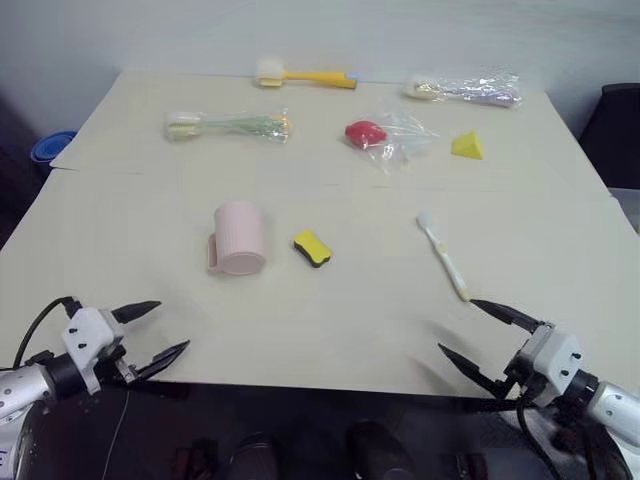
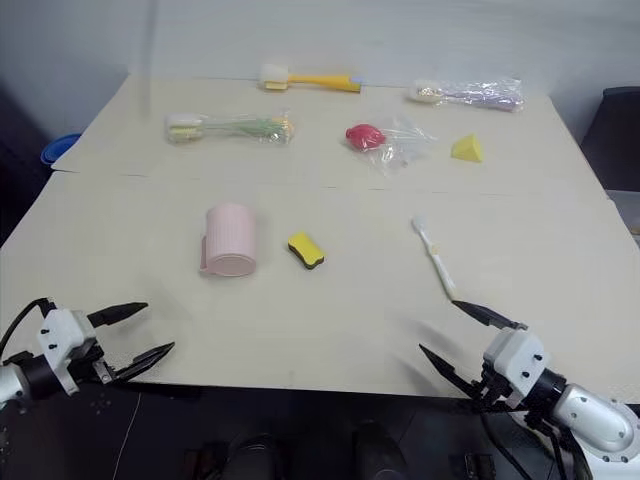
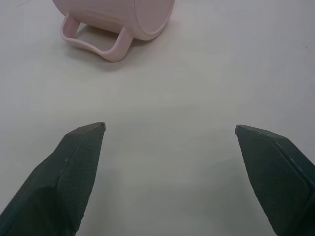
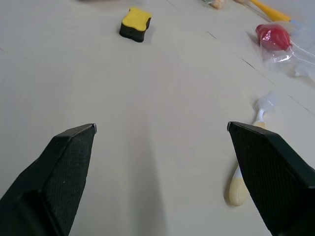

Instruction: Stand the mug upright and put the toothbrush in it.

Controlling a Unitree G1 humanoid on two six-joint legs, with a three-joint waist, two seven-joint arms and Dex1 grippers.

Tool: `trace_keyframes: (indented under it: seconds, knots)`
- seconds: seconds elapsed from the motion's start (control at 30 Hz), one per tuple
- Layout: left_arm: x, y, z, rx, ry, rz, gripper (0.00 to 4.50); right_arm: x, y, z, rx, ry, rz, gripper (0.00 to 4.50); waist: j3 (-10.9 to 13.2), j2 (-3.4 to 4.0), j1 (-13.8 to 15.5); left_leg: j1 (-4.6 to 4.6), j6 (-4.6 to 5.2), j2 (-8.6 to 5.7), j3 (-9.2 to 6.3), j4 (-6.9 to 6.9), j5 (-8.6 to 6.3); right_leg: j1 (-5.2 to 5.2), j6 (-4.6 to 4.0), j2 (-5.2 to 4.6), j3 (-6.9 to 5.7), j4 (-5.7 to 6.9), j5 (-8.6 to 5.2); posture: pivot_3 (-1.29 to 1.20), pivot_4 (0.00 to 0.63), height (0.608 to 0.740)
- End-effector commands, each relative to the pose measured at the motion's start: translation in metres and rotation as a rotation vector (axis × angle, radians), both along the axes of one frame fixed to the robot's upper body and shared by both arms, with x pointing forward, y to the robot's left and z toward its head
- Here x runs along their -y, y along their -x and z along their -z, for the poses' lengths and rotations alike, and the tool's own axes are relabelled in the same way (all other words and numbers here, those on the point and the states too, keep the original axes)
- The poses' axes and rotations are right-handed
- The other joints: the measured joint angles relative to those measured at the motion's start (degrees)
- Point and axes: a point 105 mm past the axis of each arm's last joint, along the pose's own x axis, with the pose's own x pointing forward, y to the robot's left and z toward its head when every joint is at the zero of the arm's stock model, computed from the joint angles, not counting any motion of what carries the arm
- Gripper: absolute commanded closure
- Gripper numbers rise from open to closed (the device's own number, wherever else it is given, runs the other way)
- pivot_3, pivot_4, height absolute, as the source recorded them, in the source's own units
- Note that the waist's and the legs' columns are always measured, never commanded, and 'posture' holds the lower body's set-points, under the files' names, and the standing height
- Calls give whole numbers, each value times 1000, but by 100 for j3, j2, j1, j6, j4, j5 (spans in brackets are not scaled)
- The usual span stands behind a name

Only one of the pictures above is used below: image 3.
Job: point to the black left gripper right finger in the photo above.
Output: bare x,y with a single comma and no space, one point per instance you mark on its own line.
278,177

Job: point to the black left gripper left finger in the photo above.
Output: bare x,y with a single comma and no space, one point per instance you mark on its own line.
61,182

